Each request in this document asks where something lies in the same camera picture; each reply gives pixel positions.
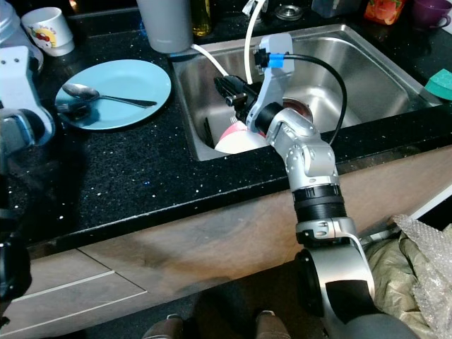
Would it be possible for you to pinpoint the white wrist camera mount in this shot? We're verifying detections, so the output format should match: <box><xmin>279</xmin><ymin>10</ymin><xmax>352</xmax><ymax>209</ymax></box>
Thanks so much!
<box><xmin>0</xmin><ymin>46</ymin><xmax>56</xmax><ymax>146</ymax></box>
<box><xmin>254</xmin><ymin>32</ymin><xmax>295</xmax><ymax>117</ymax></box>

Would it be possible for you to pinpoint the dark glass jar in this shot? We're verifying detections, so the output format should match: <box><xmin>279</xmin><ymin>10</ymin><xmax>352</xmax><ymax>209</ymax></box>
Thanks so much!
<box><xmin>312</xmin><ymin>0</ymin><xmax>358</xmax><ymax>18</ymax></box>

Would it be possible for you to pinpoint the stainless steel sink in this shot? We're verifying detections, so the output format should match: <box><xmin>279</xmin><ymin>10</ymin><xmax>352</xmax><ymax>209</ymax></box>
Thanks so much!
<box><xmin>173</xmin><ymin>23</ymin><xmax>450</xmax><ymax>162</ymax></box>

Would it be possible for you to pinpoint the purple mug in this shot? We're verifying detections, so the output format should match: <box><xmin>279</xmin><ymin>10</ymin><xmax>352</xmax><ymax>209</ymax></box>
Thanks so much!
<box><xmin>412</xmin><ymin>0</ymin><xmax>452</xmax><ymax>31</ymax></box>

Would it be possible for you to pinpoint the orange printed package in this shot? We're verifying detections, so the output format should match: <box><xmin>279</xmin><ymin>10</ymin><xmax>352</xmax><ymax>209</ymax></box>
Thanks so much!
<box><xmin>364</xmin><ymin>0</ymin><xmax>413</xmax><ymax>27</ymax></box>

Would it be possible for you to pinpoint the brown wooden cabinet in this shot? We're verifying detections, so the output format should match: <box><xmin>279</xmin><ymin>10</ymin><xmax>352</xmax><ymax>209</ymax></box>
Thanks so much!
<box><xmin>0</xmin><ymin>150</ymin><xmax>452</xmax><ymax>339</ymax></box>

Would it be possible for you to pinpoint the round metal ring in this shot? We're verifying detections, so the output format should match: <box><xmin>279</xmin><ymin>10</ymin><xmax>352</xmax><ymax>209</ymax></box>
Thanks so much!
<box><xmin>277</xmin><ymin>4</ymin><xmax>304</xmax><ymax>22</ymax></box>

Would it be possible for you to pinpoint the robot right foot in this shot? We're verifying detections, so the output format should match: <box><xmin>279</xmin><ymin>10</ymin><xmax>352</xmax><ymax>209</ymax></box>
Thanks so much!
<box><xmin>254</xmin><ymin>312</ymin><xmax>291</xmax><ymax>339</ymax></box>

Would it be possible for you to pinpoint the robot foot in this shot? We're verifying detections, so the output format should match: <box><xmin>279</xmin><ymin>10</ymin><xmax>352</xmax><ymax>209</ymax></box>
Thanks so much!
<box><xmin>254</xmin><ymin>312</ymin><xmax>291</xmax><ymax>339</ymax></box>
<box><xmin>145</xmin><ymin>316</ymin><xmax>185</xmax><ymax>339</ymax></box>

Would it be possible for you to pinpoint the blue tape marker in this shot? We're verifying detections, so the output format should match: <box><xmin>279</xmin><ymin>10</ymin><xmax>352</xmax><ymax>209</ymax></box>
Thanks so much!
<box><xmin>263</xmin><ymin>51</ymin><xmax>284</xmax><ymax>69</ymax></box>

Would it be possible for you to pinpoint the silver metal spoon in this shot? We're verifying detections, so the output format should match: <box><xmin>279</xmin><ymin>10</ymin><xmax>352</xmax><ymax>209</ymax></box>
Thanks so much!
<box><xmin>62</xmin><ymin>83</ymin><xmax>158</xmax><ymax>109</ymax></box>

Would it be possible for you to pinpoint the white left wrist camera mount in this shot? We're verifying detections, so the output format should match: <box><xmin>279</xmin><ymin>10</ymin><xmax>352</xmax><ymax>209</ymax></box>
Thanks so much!
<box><xmin>0</xmin><ymin>46</ymin><xmax>56</xmax><ymax>146</ymax></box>

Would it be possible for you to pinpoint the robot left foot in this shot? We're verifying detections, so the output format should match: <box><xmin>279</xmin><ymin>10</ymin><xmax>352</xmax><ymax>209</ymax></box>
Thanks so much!
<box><xmin>145</xmin><ymin>316</ymin><xmax>185</xmax><ymax>339</ymax></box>

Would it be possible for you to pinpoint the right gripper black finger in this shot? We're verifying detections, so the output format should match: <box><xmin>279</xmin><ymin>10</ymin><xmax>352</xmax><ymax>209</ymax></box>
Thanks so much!
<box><xmin>215</xmin><ymin>82</ymin><xmax>251</xmax><ymax>105</ymax></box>
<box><xmin>218</xmin><ymin>76</ymin><xmax>255</xmax><ymax>96</ymax></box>

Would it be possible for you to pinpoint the olive green cloth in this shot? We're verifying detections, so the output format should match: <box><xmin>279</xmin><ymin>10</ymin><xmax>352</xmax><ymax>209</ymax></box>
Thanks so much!
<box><xmin>367</xmin><ymin>237</ymin><xmax>426</xmax><ymax>320</ymax></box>

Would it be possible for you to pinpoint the white mug fruit print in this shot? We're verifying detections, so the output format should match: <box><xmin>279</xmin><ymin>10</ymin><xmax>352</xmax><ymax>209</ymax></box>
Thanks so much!
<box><xmin>23</xmin><ymin>7</ymin><xmax>75</xmax><ymax>57</ymax></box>

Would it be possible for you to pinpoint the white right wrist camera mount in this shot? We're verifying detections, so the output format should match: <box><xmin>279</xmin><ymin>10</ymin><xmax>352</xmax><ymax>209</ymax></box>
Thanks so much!
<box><xmin>254</xmin><ymin>32</ymin><xmax>295</xmax><ymax>117</ymax></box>

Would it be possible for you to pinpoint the white flexible hose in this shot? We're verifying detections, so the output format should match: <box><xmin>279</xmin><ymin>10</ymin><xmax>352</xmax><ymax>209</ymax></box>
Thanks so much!
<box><xmin>194</xmin><ymin>0</ymin><xmax>273</xmax><ymax>84</ymax></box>

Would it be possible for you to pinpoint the red bowl white inside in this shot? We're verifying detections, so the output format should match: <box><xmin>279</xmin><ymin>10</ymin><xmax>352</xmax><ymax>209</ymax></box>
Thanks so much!
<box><xmin>214</xmin><ymin>120</ymin><xmax>270</xmax><ymax>155</ymax></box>

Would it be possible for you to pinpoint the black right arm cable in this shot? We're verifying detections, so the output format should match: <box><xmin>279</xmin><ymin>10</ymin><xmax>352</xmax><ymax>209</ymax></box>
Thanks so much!
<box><xmin>282</xmin><ymin>53</ymin><xmax>350</xmax><ymax>146</ymax></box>

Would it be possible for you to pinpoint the yellow oil bottle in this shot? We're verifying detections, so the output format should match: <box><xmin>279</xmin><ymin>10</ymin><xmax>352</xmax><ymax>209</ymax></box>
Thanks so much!
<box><xmin>191</xmin><ymin>0</ymin><xmax>213</xmax><ymax>37</ymax></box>

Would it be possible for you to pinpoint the grey tumbler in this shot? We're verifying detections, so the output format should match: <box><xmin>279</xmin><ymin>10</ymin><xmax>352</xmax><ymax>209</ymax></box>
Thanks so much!
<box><xmin>136</xmin><ymin>0</ymin><xmax>193</xmax><ymax>54</ymax></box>

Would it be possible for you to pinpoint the white plate stack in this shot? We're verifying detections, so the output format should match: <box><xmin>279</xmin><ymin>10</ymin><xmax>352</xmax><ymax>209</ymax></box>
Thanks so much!
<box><xmin>0</xmin><ymin>0</ymin><xmax>30</xmax><ymax>52</ymax></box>

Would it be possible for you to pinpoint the light blue plate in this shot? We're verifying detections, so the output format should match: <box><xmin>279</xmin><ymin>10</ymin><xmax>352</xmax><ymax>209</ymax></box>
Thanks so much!
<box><xmin>55</xmin><ymin>59</ymin><xmax>173</xmax><ymax>131</ymax></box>

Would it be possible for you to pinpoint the green sponge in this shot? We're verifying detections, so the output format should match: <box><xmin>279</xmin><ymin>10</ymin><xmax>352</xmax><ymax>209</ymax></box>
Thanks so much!
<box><xmin>424</xmin><ymin>67</ymin><xmax>452</xmax><ymax>98</ymax></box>

